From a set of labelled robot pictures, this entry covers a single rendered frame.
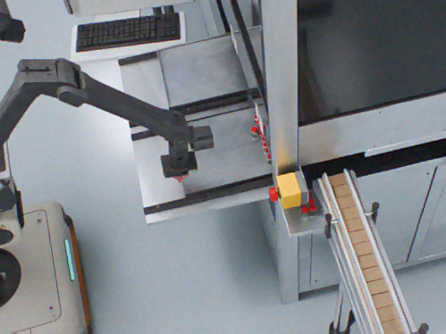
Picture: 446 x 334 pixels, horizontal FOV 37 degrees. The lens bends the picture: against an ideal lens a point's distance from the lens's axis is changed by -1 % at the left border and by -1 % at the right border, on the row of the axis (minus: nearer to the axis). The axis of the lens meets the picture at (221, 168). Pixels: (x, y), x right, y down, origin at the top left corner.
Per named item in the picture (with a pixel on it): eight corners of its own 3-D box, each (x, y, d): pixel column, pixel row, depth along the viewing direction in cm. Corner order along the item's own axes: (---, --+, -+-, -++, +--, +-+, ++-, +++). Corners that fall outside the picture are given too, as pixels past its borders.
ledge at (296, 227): (323, 191, 200) (323, 187, 198) (335, 227, 193) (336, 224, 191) (278, 201, 199) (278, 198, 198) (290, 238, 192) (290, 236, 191)
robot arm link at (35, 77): (22, 42, 148) (28, 74, 143) (76, 59, 157) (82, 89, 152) (-51, 159, 173) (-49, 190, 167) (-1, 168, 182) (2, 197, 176)
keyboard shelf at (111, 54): (185, 1, 263) (184, -5, 261) (188, 52, 248) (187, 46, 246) (74, 15, 265) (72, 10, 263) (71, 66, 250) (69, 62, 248)
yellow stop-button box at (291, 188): (300, 183, 191) (300, 170, 185) (307, 204, 187) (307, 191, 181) (274, 189, 190) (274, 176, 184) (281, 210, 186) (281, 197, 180)
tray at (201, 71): (251, 37, 235) (250, 29, 232) (269, 90, 221) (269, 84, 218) (157, 58, 234) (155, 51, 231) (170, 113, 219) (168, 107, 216)
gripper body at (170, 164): (197, 171, 194) (197, 156, 188) (164, 177, 193) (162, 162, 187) (194, 154, 198) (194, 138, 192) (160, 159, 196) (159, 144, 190)
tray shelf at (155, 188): (248, 31, 239) (248, 27, 238) (301, 189, 201) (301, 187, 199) (119, 61, 238) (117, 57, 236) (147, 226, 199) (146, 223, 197)
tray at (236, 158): (272, 109, 216) (272, 102, 213) (294, 172, 202) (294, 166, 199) (171, 134, 215) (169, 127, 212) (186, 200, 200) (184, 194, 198)
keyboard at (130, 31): (179, 13, 256) (178, 9, 254) (180, 39, 248) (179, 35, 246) (78, 27, 257) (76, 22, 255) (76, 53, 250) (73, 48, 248)
